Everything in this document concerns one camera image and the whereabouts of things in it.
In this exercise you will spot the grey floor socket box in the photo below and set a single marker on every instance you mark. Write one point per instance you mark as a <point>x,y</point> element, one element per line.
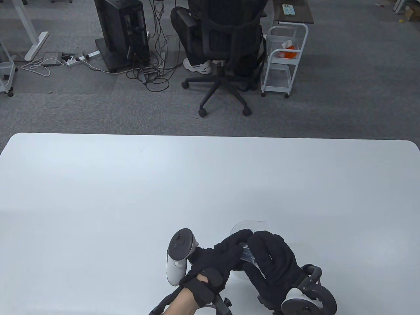
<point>52,59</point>

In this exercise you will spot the cardboard box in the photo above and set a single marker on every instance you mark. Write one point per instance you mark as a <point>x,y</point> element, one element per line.
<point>411,13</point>

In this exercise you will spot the person's left hand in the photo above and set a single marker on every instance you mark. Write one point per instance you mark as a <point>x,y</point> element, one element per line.
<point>216,262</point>

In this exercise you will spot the white desk leg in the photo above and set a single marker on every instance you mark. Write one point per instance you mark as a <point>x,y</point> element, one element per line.
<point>32,46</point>

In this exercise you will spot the pale remote control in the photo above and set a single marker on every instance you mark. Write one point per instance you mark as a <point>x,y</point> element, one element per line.
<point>288,10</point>

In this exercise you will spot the right black white controller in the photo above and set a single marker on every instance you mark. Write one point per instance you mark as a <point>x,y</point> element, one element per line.
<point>311,302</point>

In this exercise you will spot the person's left forearm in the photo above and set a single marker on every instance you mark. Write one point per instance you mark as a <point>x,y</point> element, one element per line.
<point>180,303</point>

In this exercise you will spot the left black white controller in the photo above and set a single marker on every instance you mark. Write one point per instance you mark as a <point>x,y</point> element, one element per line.
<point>178,252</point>

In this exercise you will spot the huge clear plastic beaker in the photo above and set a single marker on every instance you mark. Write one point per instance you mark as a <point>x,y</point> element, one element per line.
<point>249,224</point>

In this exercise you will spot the white power strip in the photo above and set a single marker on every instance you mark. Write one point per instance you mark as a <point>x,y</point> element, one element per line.
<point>90,54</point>

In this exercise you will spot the black computer tower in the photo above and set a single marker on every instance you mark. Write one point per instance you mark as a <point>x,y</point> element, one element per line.
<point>111,26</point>

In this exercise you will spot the orange packet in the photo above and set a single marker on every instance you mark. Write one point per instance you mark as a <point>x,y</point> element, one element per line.
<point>288,52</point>

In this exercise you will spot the white rolling cart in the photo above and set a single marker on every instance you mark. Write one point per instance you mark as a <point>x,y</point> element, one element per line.
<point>277,89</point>

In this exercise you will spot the small white wheeled cart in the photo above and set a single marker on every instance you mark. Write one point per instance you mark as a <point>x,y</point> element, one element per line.
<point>6,69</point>

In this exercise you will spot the brown side table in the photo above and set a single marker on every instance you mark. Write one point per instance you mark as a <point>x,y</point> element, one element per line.
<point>302,13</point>

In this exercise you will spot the black white controller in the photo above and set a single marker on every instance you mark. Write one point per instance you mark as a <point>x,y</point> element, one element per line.
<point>311,302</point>
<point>178,252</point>

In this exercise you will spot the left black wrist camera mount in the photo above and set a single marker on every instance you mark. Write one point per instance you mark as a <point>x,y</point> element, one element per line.
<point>221,305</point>

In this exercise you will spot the black office chair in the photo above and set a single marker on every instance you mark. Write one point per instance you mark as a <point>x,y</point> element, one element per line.
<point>233,36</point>

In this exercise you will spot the person's right hand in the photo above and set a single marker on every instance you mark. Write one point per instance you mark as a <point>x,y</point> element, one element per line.
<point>275,269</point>

